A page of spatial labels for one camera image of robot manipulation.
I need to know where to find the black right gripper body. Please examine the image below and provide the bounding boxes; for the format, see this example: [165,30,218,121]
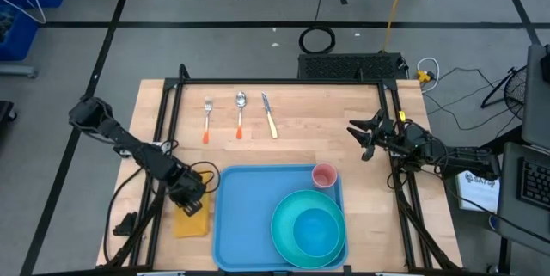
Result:
[371,111,416,160]

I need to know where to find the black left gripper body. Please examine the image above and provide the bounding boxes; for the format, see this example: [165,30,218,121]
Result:
[168,168,207,211]

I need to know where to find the yellow cloth napkin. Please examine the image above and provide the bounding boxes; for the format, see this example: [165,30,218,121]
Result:
[174,176,211,239]

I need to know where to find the pink plastic cup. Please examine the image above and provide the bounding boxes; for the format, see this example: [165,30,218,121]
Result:
[311,162,339,190]

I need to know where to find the orange-handled metal fork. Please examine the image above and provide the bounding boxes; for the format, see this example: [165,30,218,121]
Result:
[202,98,214,145]

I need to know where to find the teal plate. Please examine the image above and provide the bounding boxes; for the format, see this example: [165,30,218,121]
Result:
[270,188,347,270]

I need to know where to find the cream-handled table knife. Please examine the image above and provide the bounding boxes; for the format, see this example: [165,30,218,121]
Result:
[260,92,279,139]

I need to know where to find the orange-handled metal spoon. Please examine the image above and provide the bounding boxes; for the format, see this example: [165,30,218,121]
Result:
[235,90,248,140]

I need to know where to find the blue bowl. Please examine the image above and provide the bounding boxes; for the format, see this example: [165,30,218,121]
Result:
[292,207,341,258]

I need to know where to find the blue plastic tray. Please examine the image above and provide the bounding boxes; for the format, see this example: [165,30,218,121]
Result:
[212,163,349,272]

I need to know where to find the black vented computer case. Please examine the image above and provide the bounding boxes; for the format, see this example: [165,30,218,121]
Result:
[296,52,407,82]

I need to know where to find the white printed paper sheet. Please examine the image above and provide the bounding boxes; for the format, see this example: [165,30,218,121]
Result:
[455,170,502,213]

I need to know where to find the black desk leg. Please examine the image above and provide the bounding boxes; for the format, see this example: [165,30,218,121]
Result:
[479,127,523,156]

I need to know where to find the grey keyboard desk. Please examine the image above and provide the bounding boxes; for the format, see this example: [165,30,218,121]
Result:
[497,140,550,254]

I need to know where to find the grey desk panel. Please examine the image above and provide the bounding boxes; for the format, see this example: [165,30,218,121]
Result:
[522,43,550,149]

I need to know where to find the black keyboard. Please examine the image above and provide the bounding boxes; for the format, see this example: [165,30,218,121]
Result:
[516,157,550,212]

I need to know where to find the black chair part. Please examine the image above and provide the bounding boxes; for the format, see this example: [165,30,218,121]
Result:
[0,100,17,123]

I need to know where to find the grey metal bar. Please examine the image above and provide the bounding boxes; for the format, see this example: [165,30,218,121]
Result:
[0,64,38,79]

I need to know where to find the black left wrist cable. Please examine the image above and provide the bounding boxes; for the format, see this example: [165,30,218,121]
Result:
[190,160,222,194]

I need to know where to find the small black bracket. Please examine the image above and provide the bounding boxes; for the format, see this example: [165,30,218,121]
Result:
[112,211,138,237]

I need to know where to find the white cable loop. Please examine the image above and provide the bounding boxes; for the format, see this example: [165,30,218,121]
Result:
[415,56,441,93]

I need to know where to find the black left base cable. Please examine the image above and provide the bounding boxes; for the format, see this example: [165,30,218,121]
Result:
[102,166,145,264]

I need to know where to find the thin black floor cables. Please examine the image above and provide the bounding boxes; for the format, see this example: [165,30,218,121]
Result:
[423,65,516,133]

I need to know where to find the black aluminium table frame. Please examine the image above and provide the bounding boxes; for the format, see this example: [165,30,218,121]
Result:
[105,63,463,271]

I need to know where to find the coiled black cable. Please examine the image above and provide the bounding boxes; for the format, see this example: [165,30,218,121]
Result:
[298,25,337,55]

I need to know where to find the yellow extension cable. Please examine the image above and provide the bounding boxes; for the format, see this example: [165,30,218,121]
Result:
[383,0,412,52]

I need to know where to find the black wire fan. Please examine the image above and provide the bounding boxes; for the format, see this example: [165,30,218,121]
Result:
[480,64,528,120]

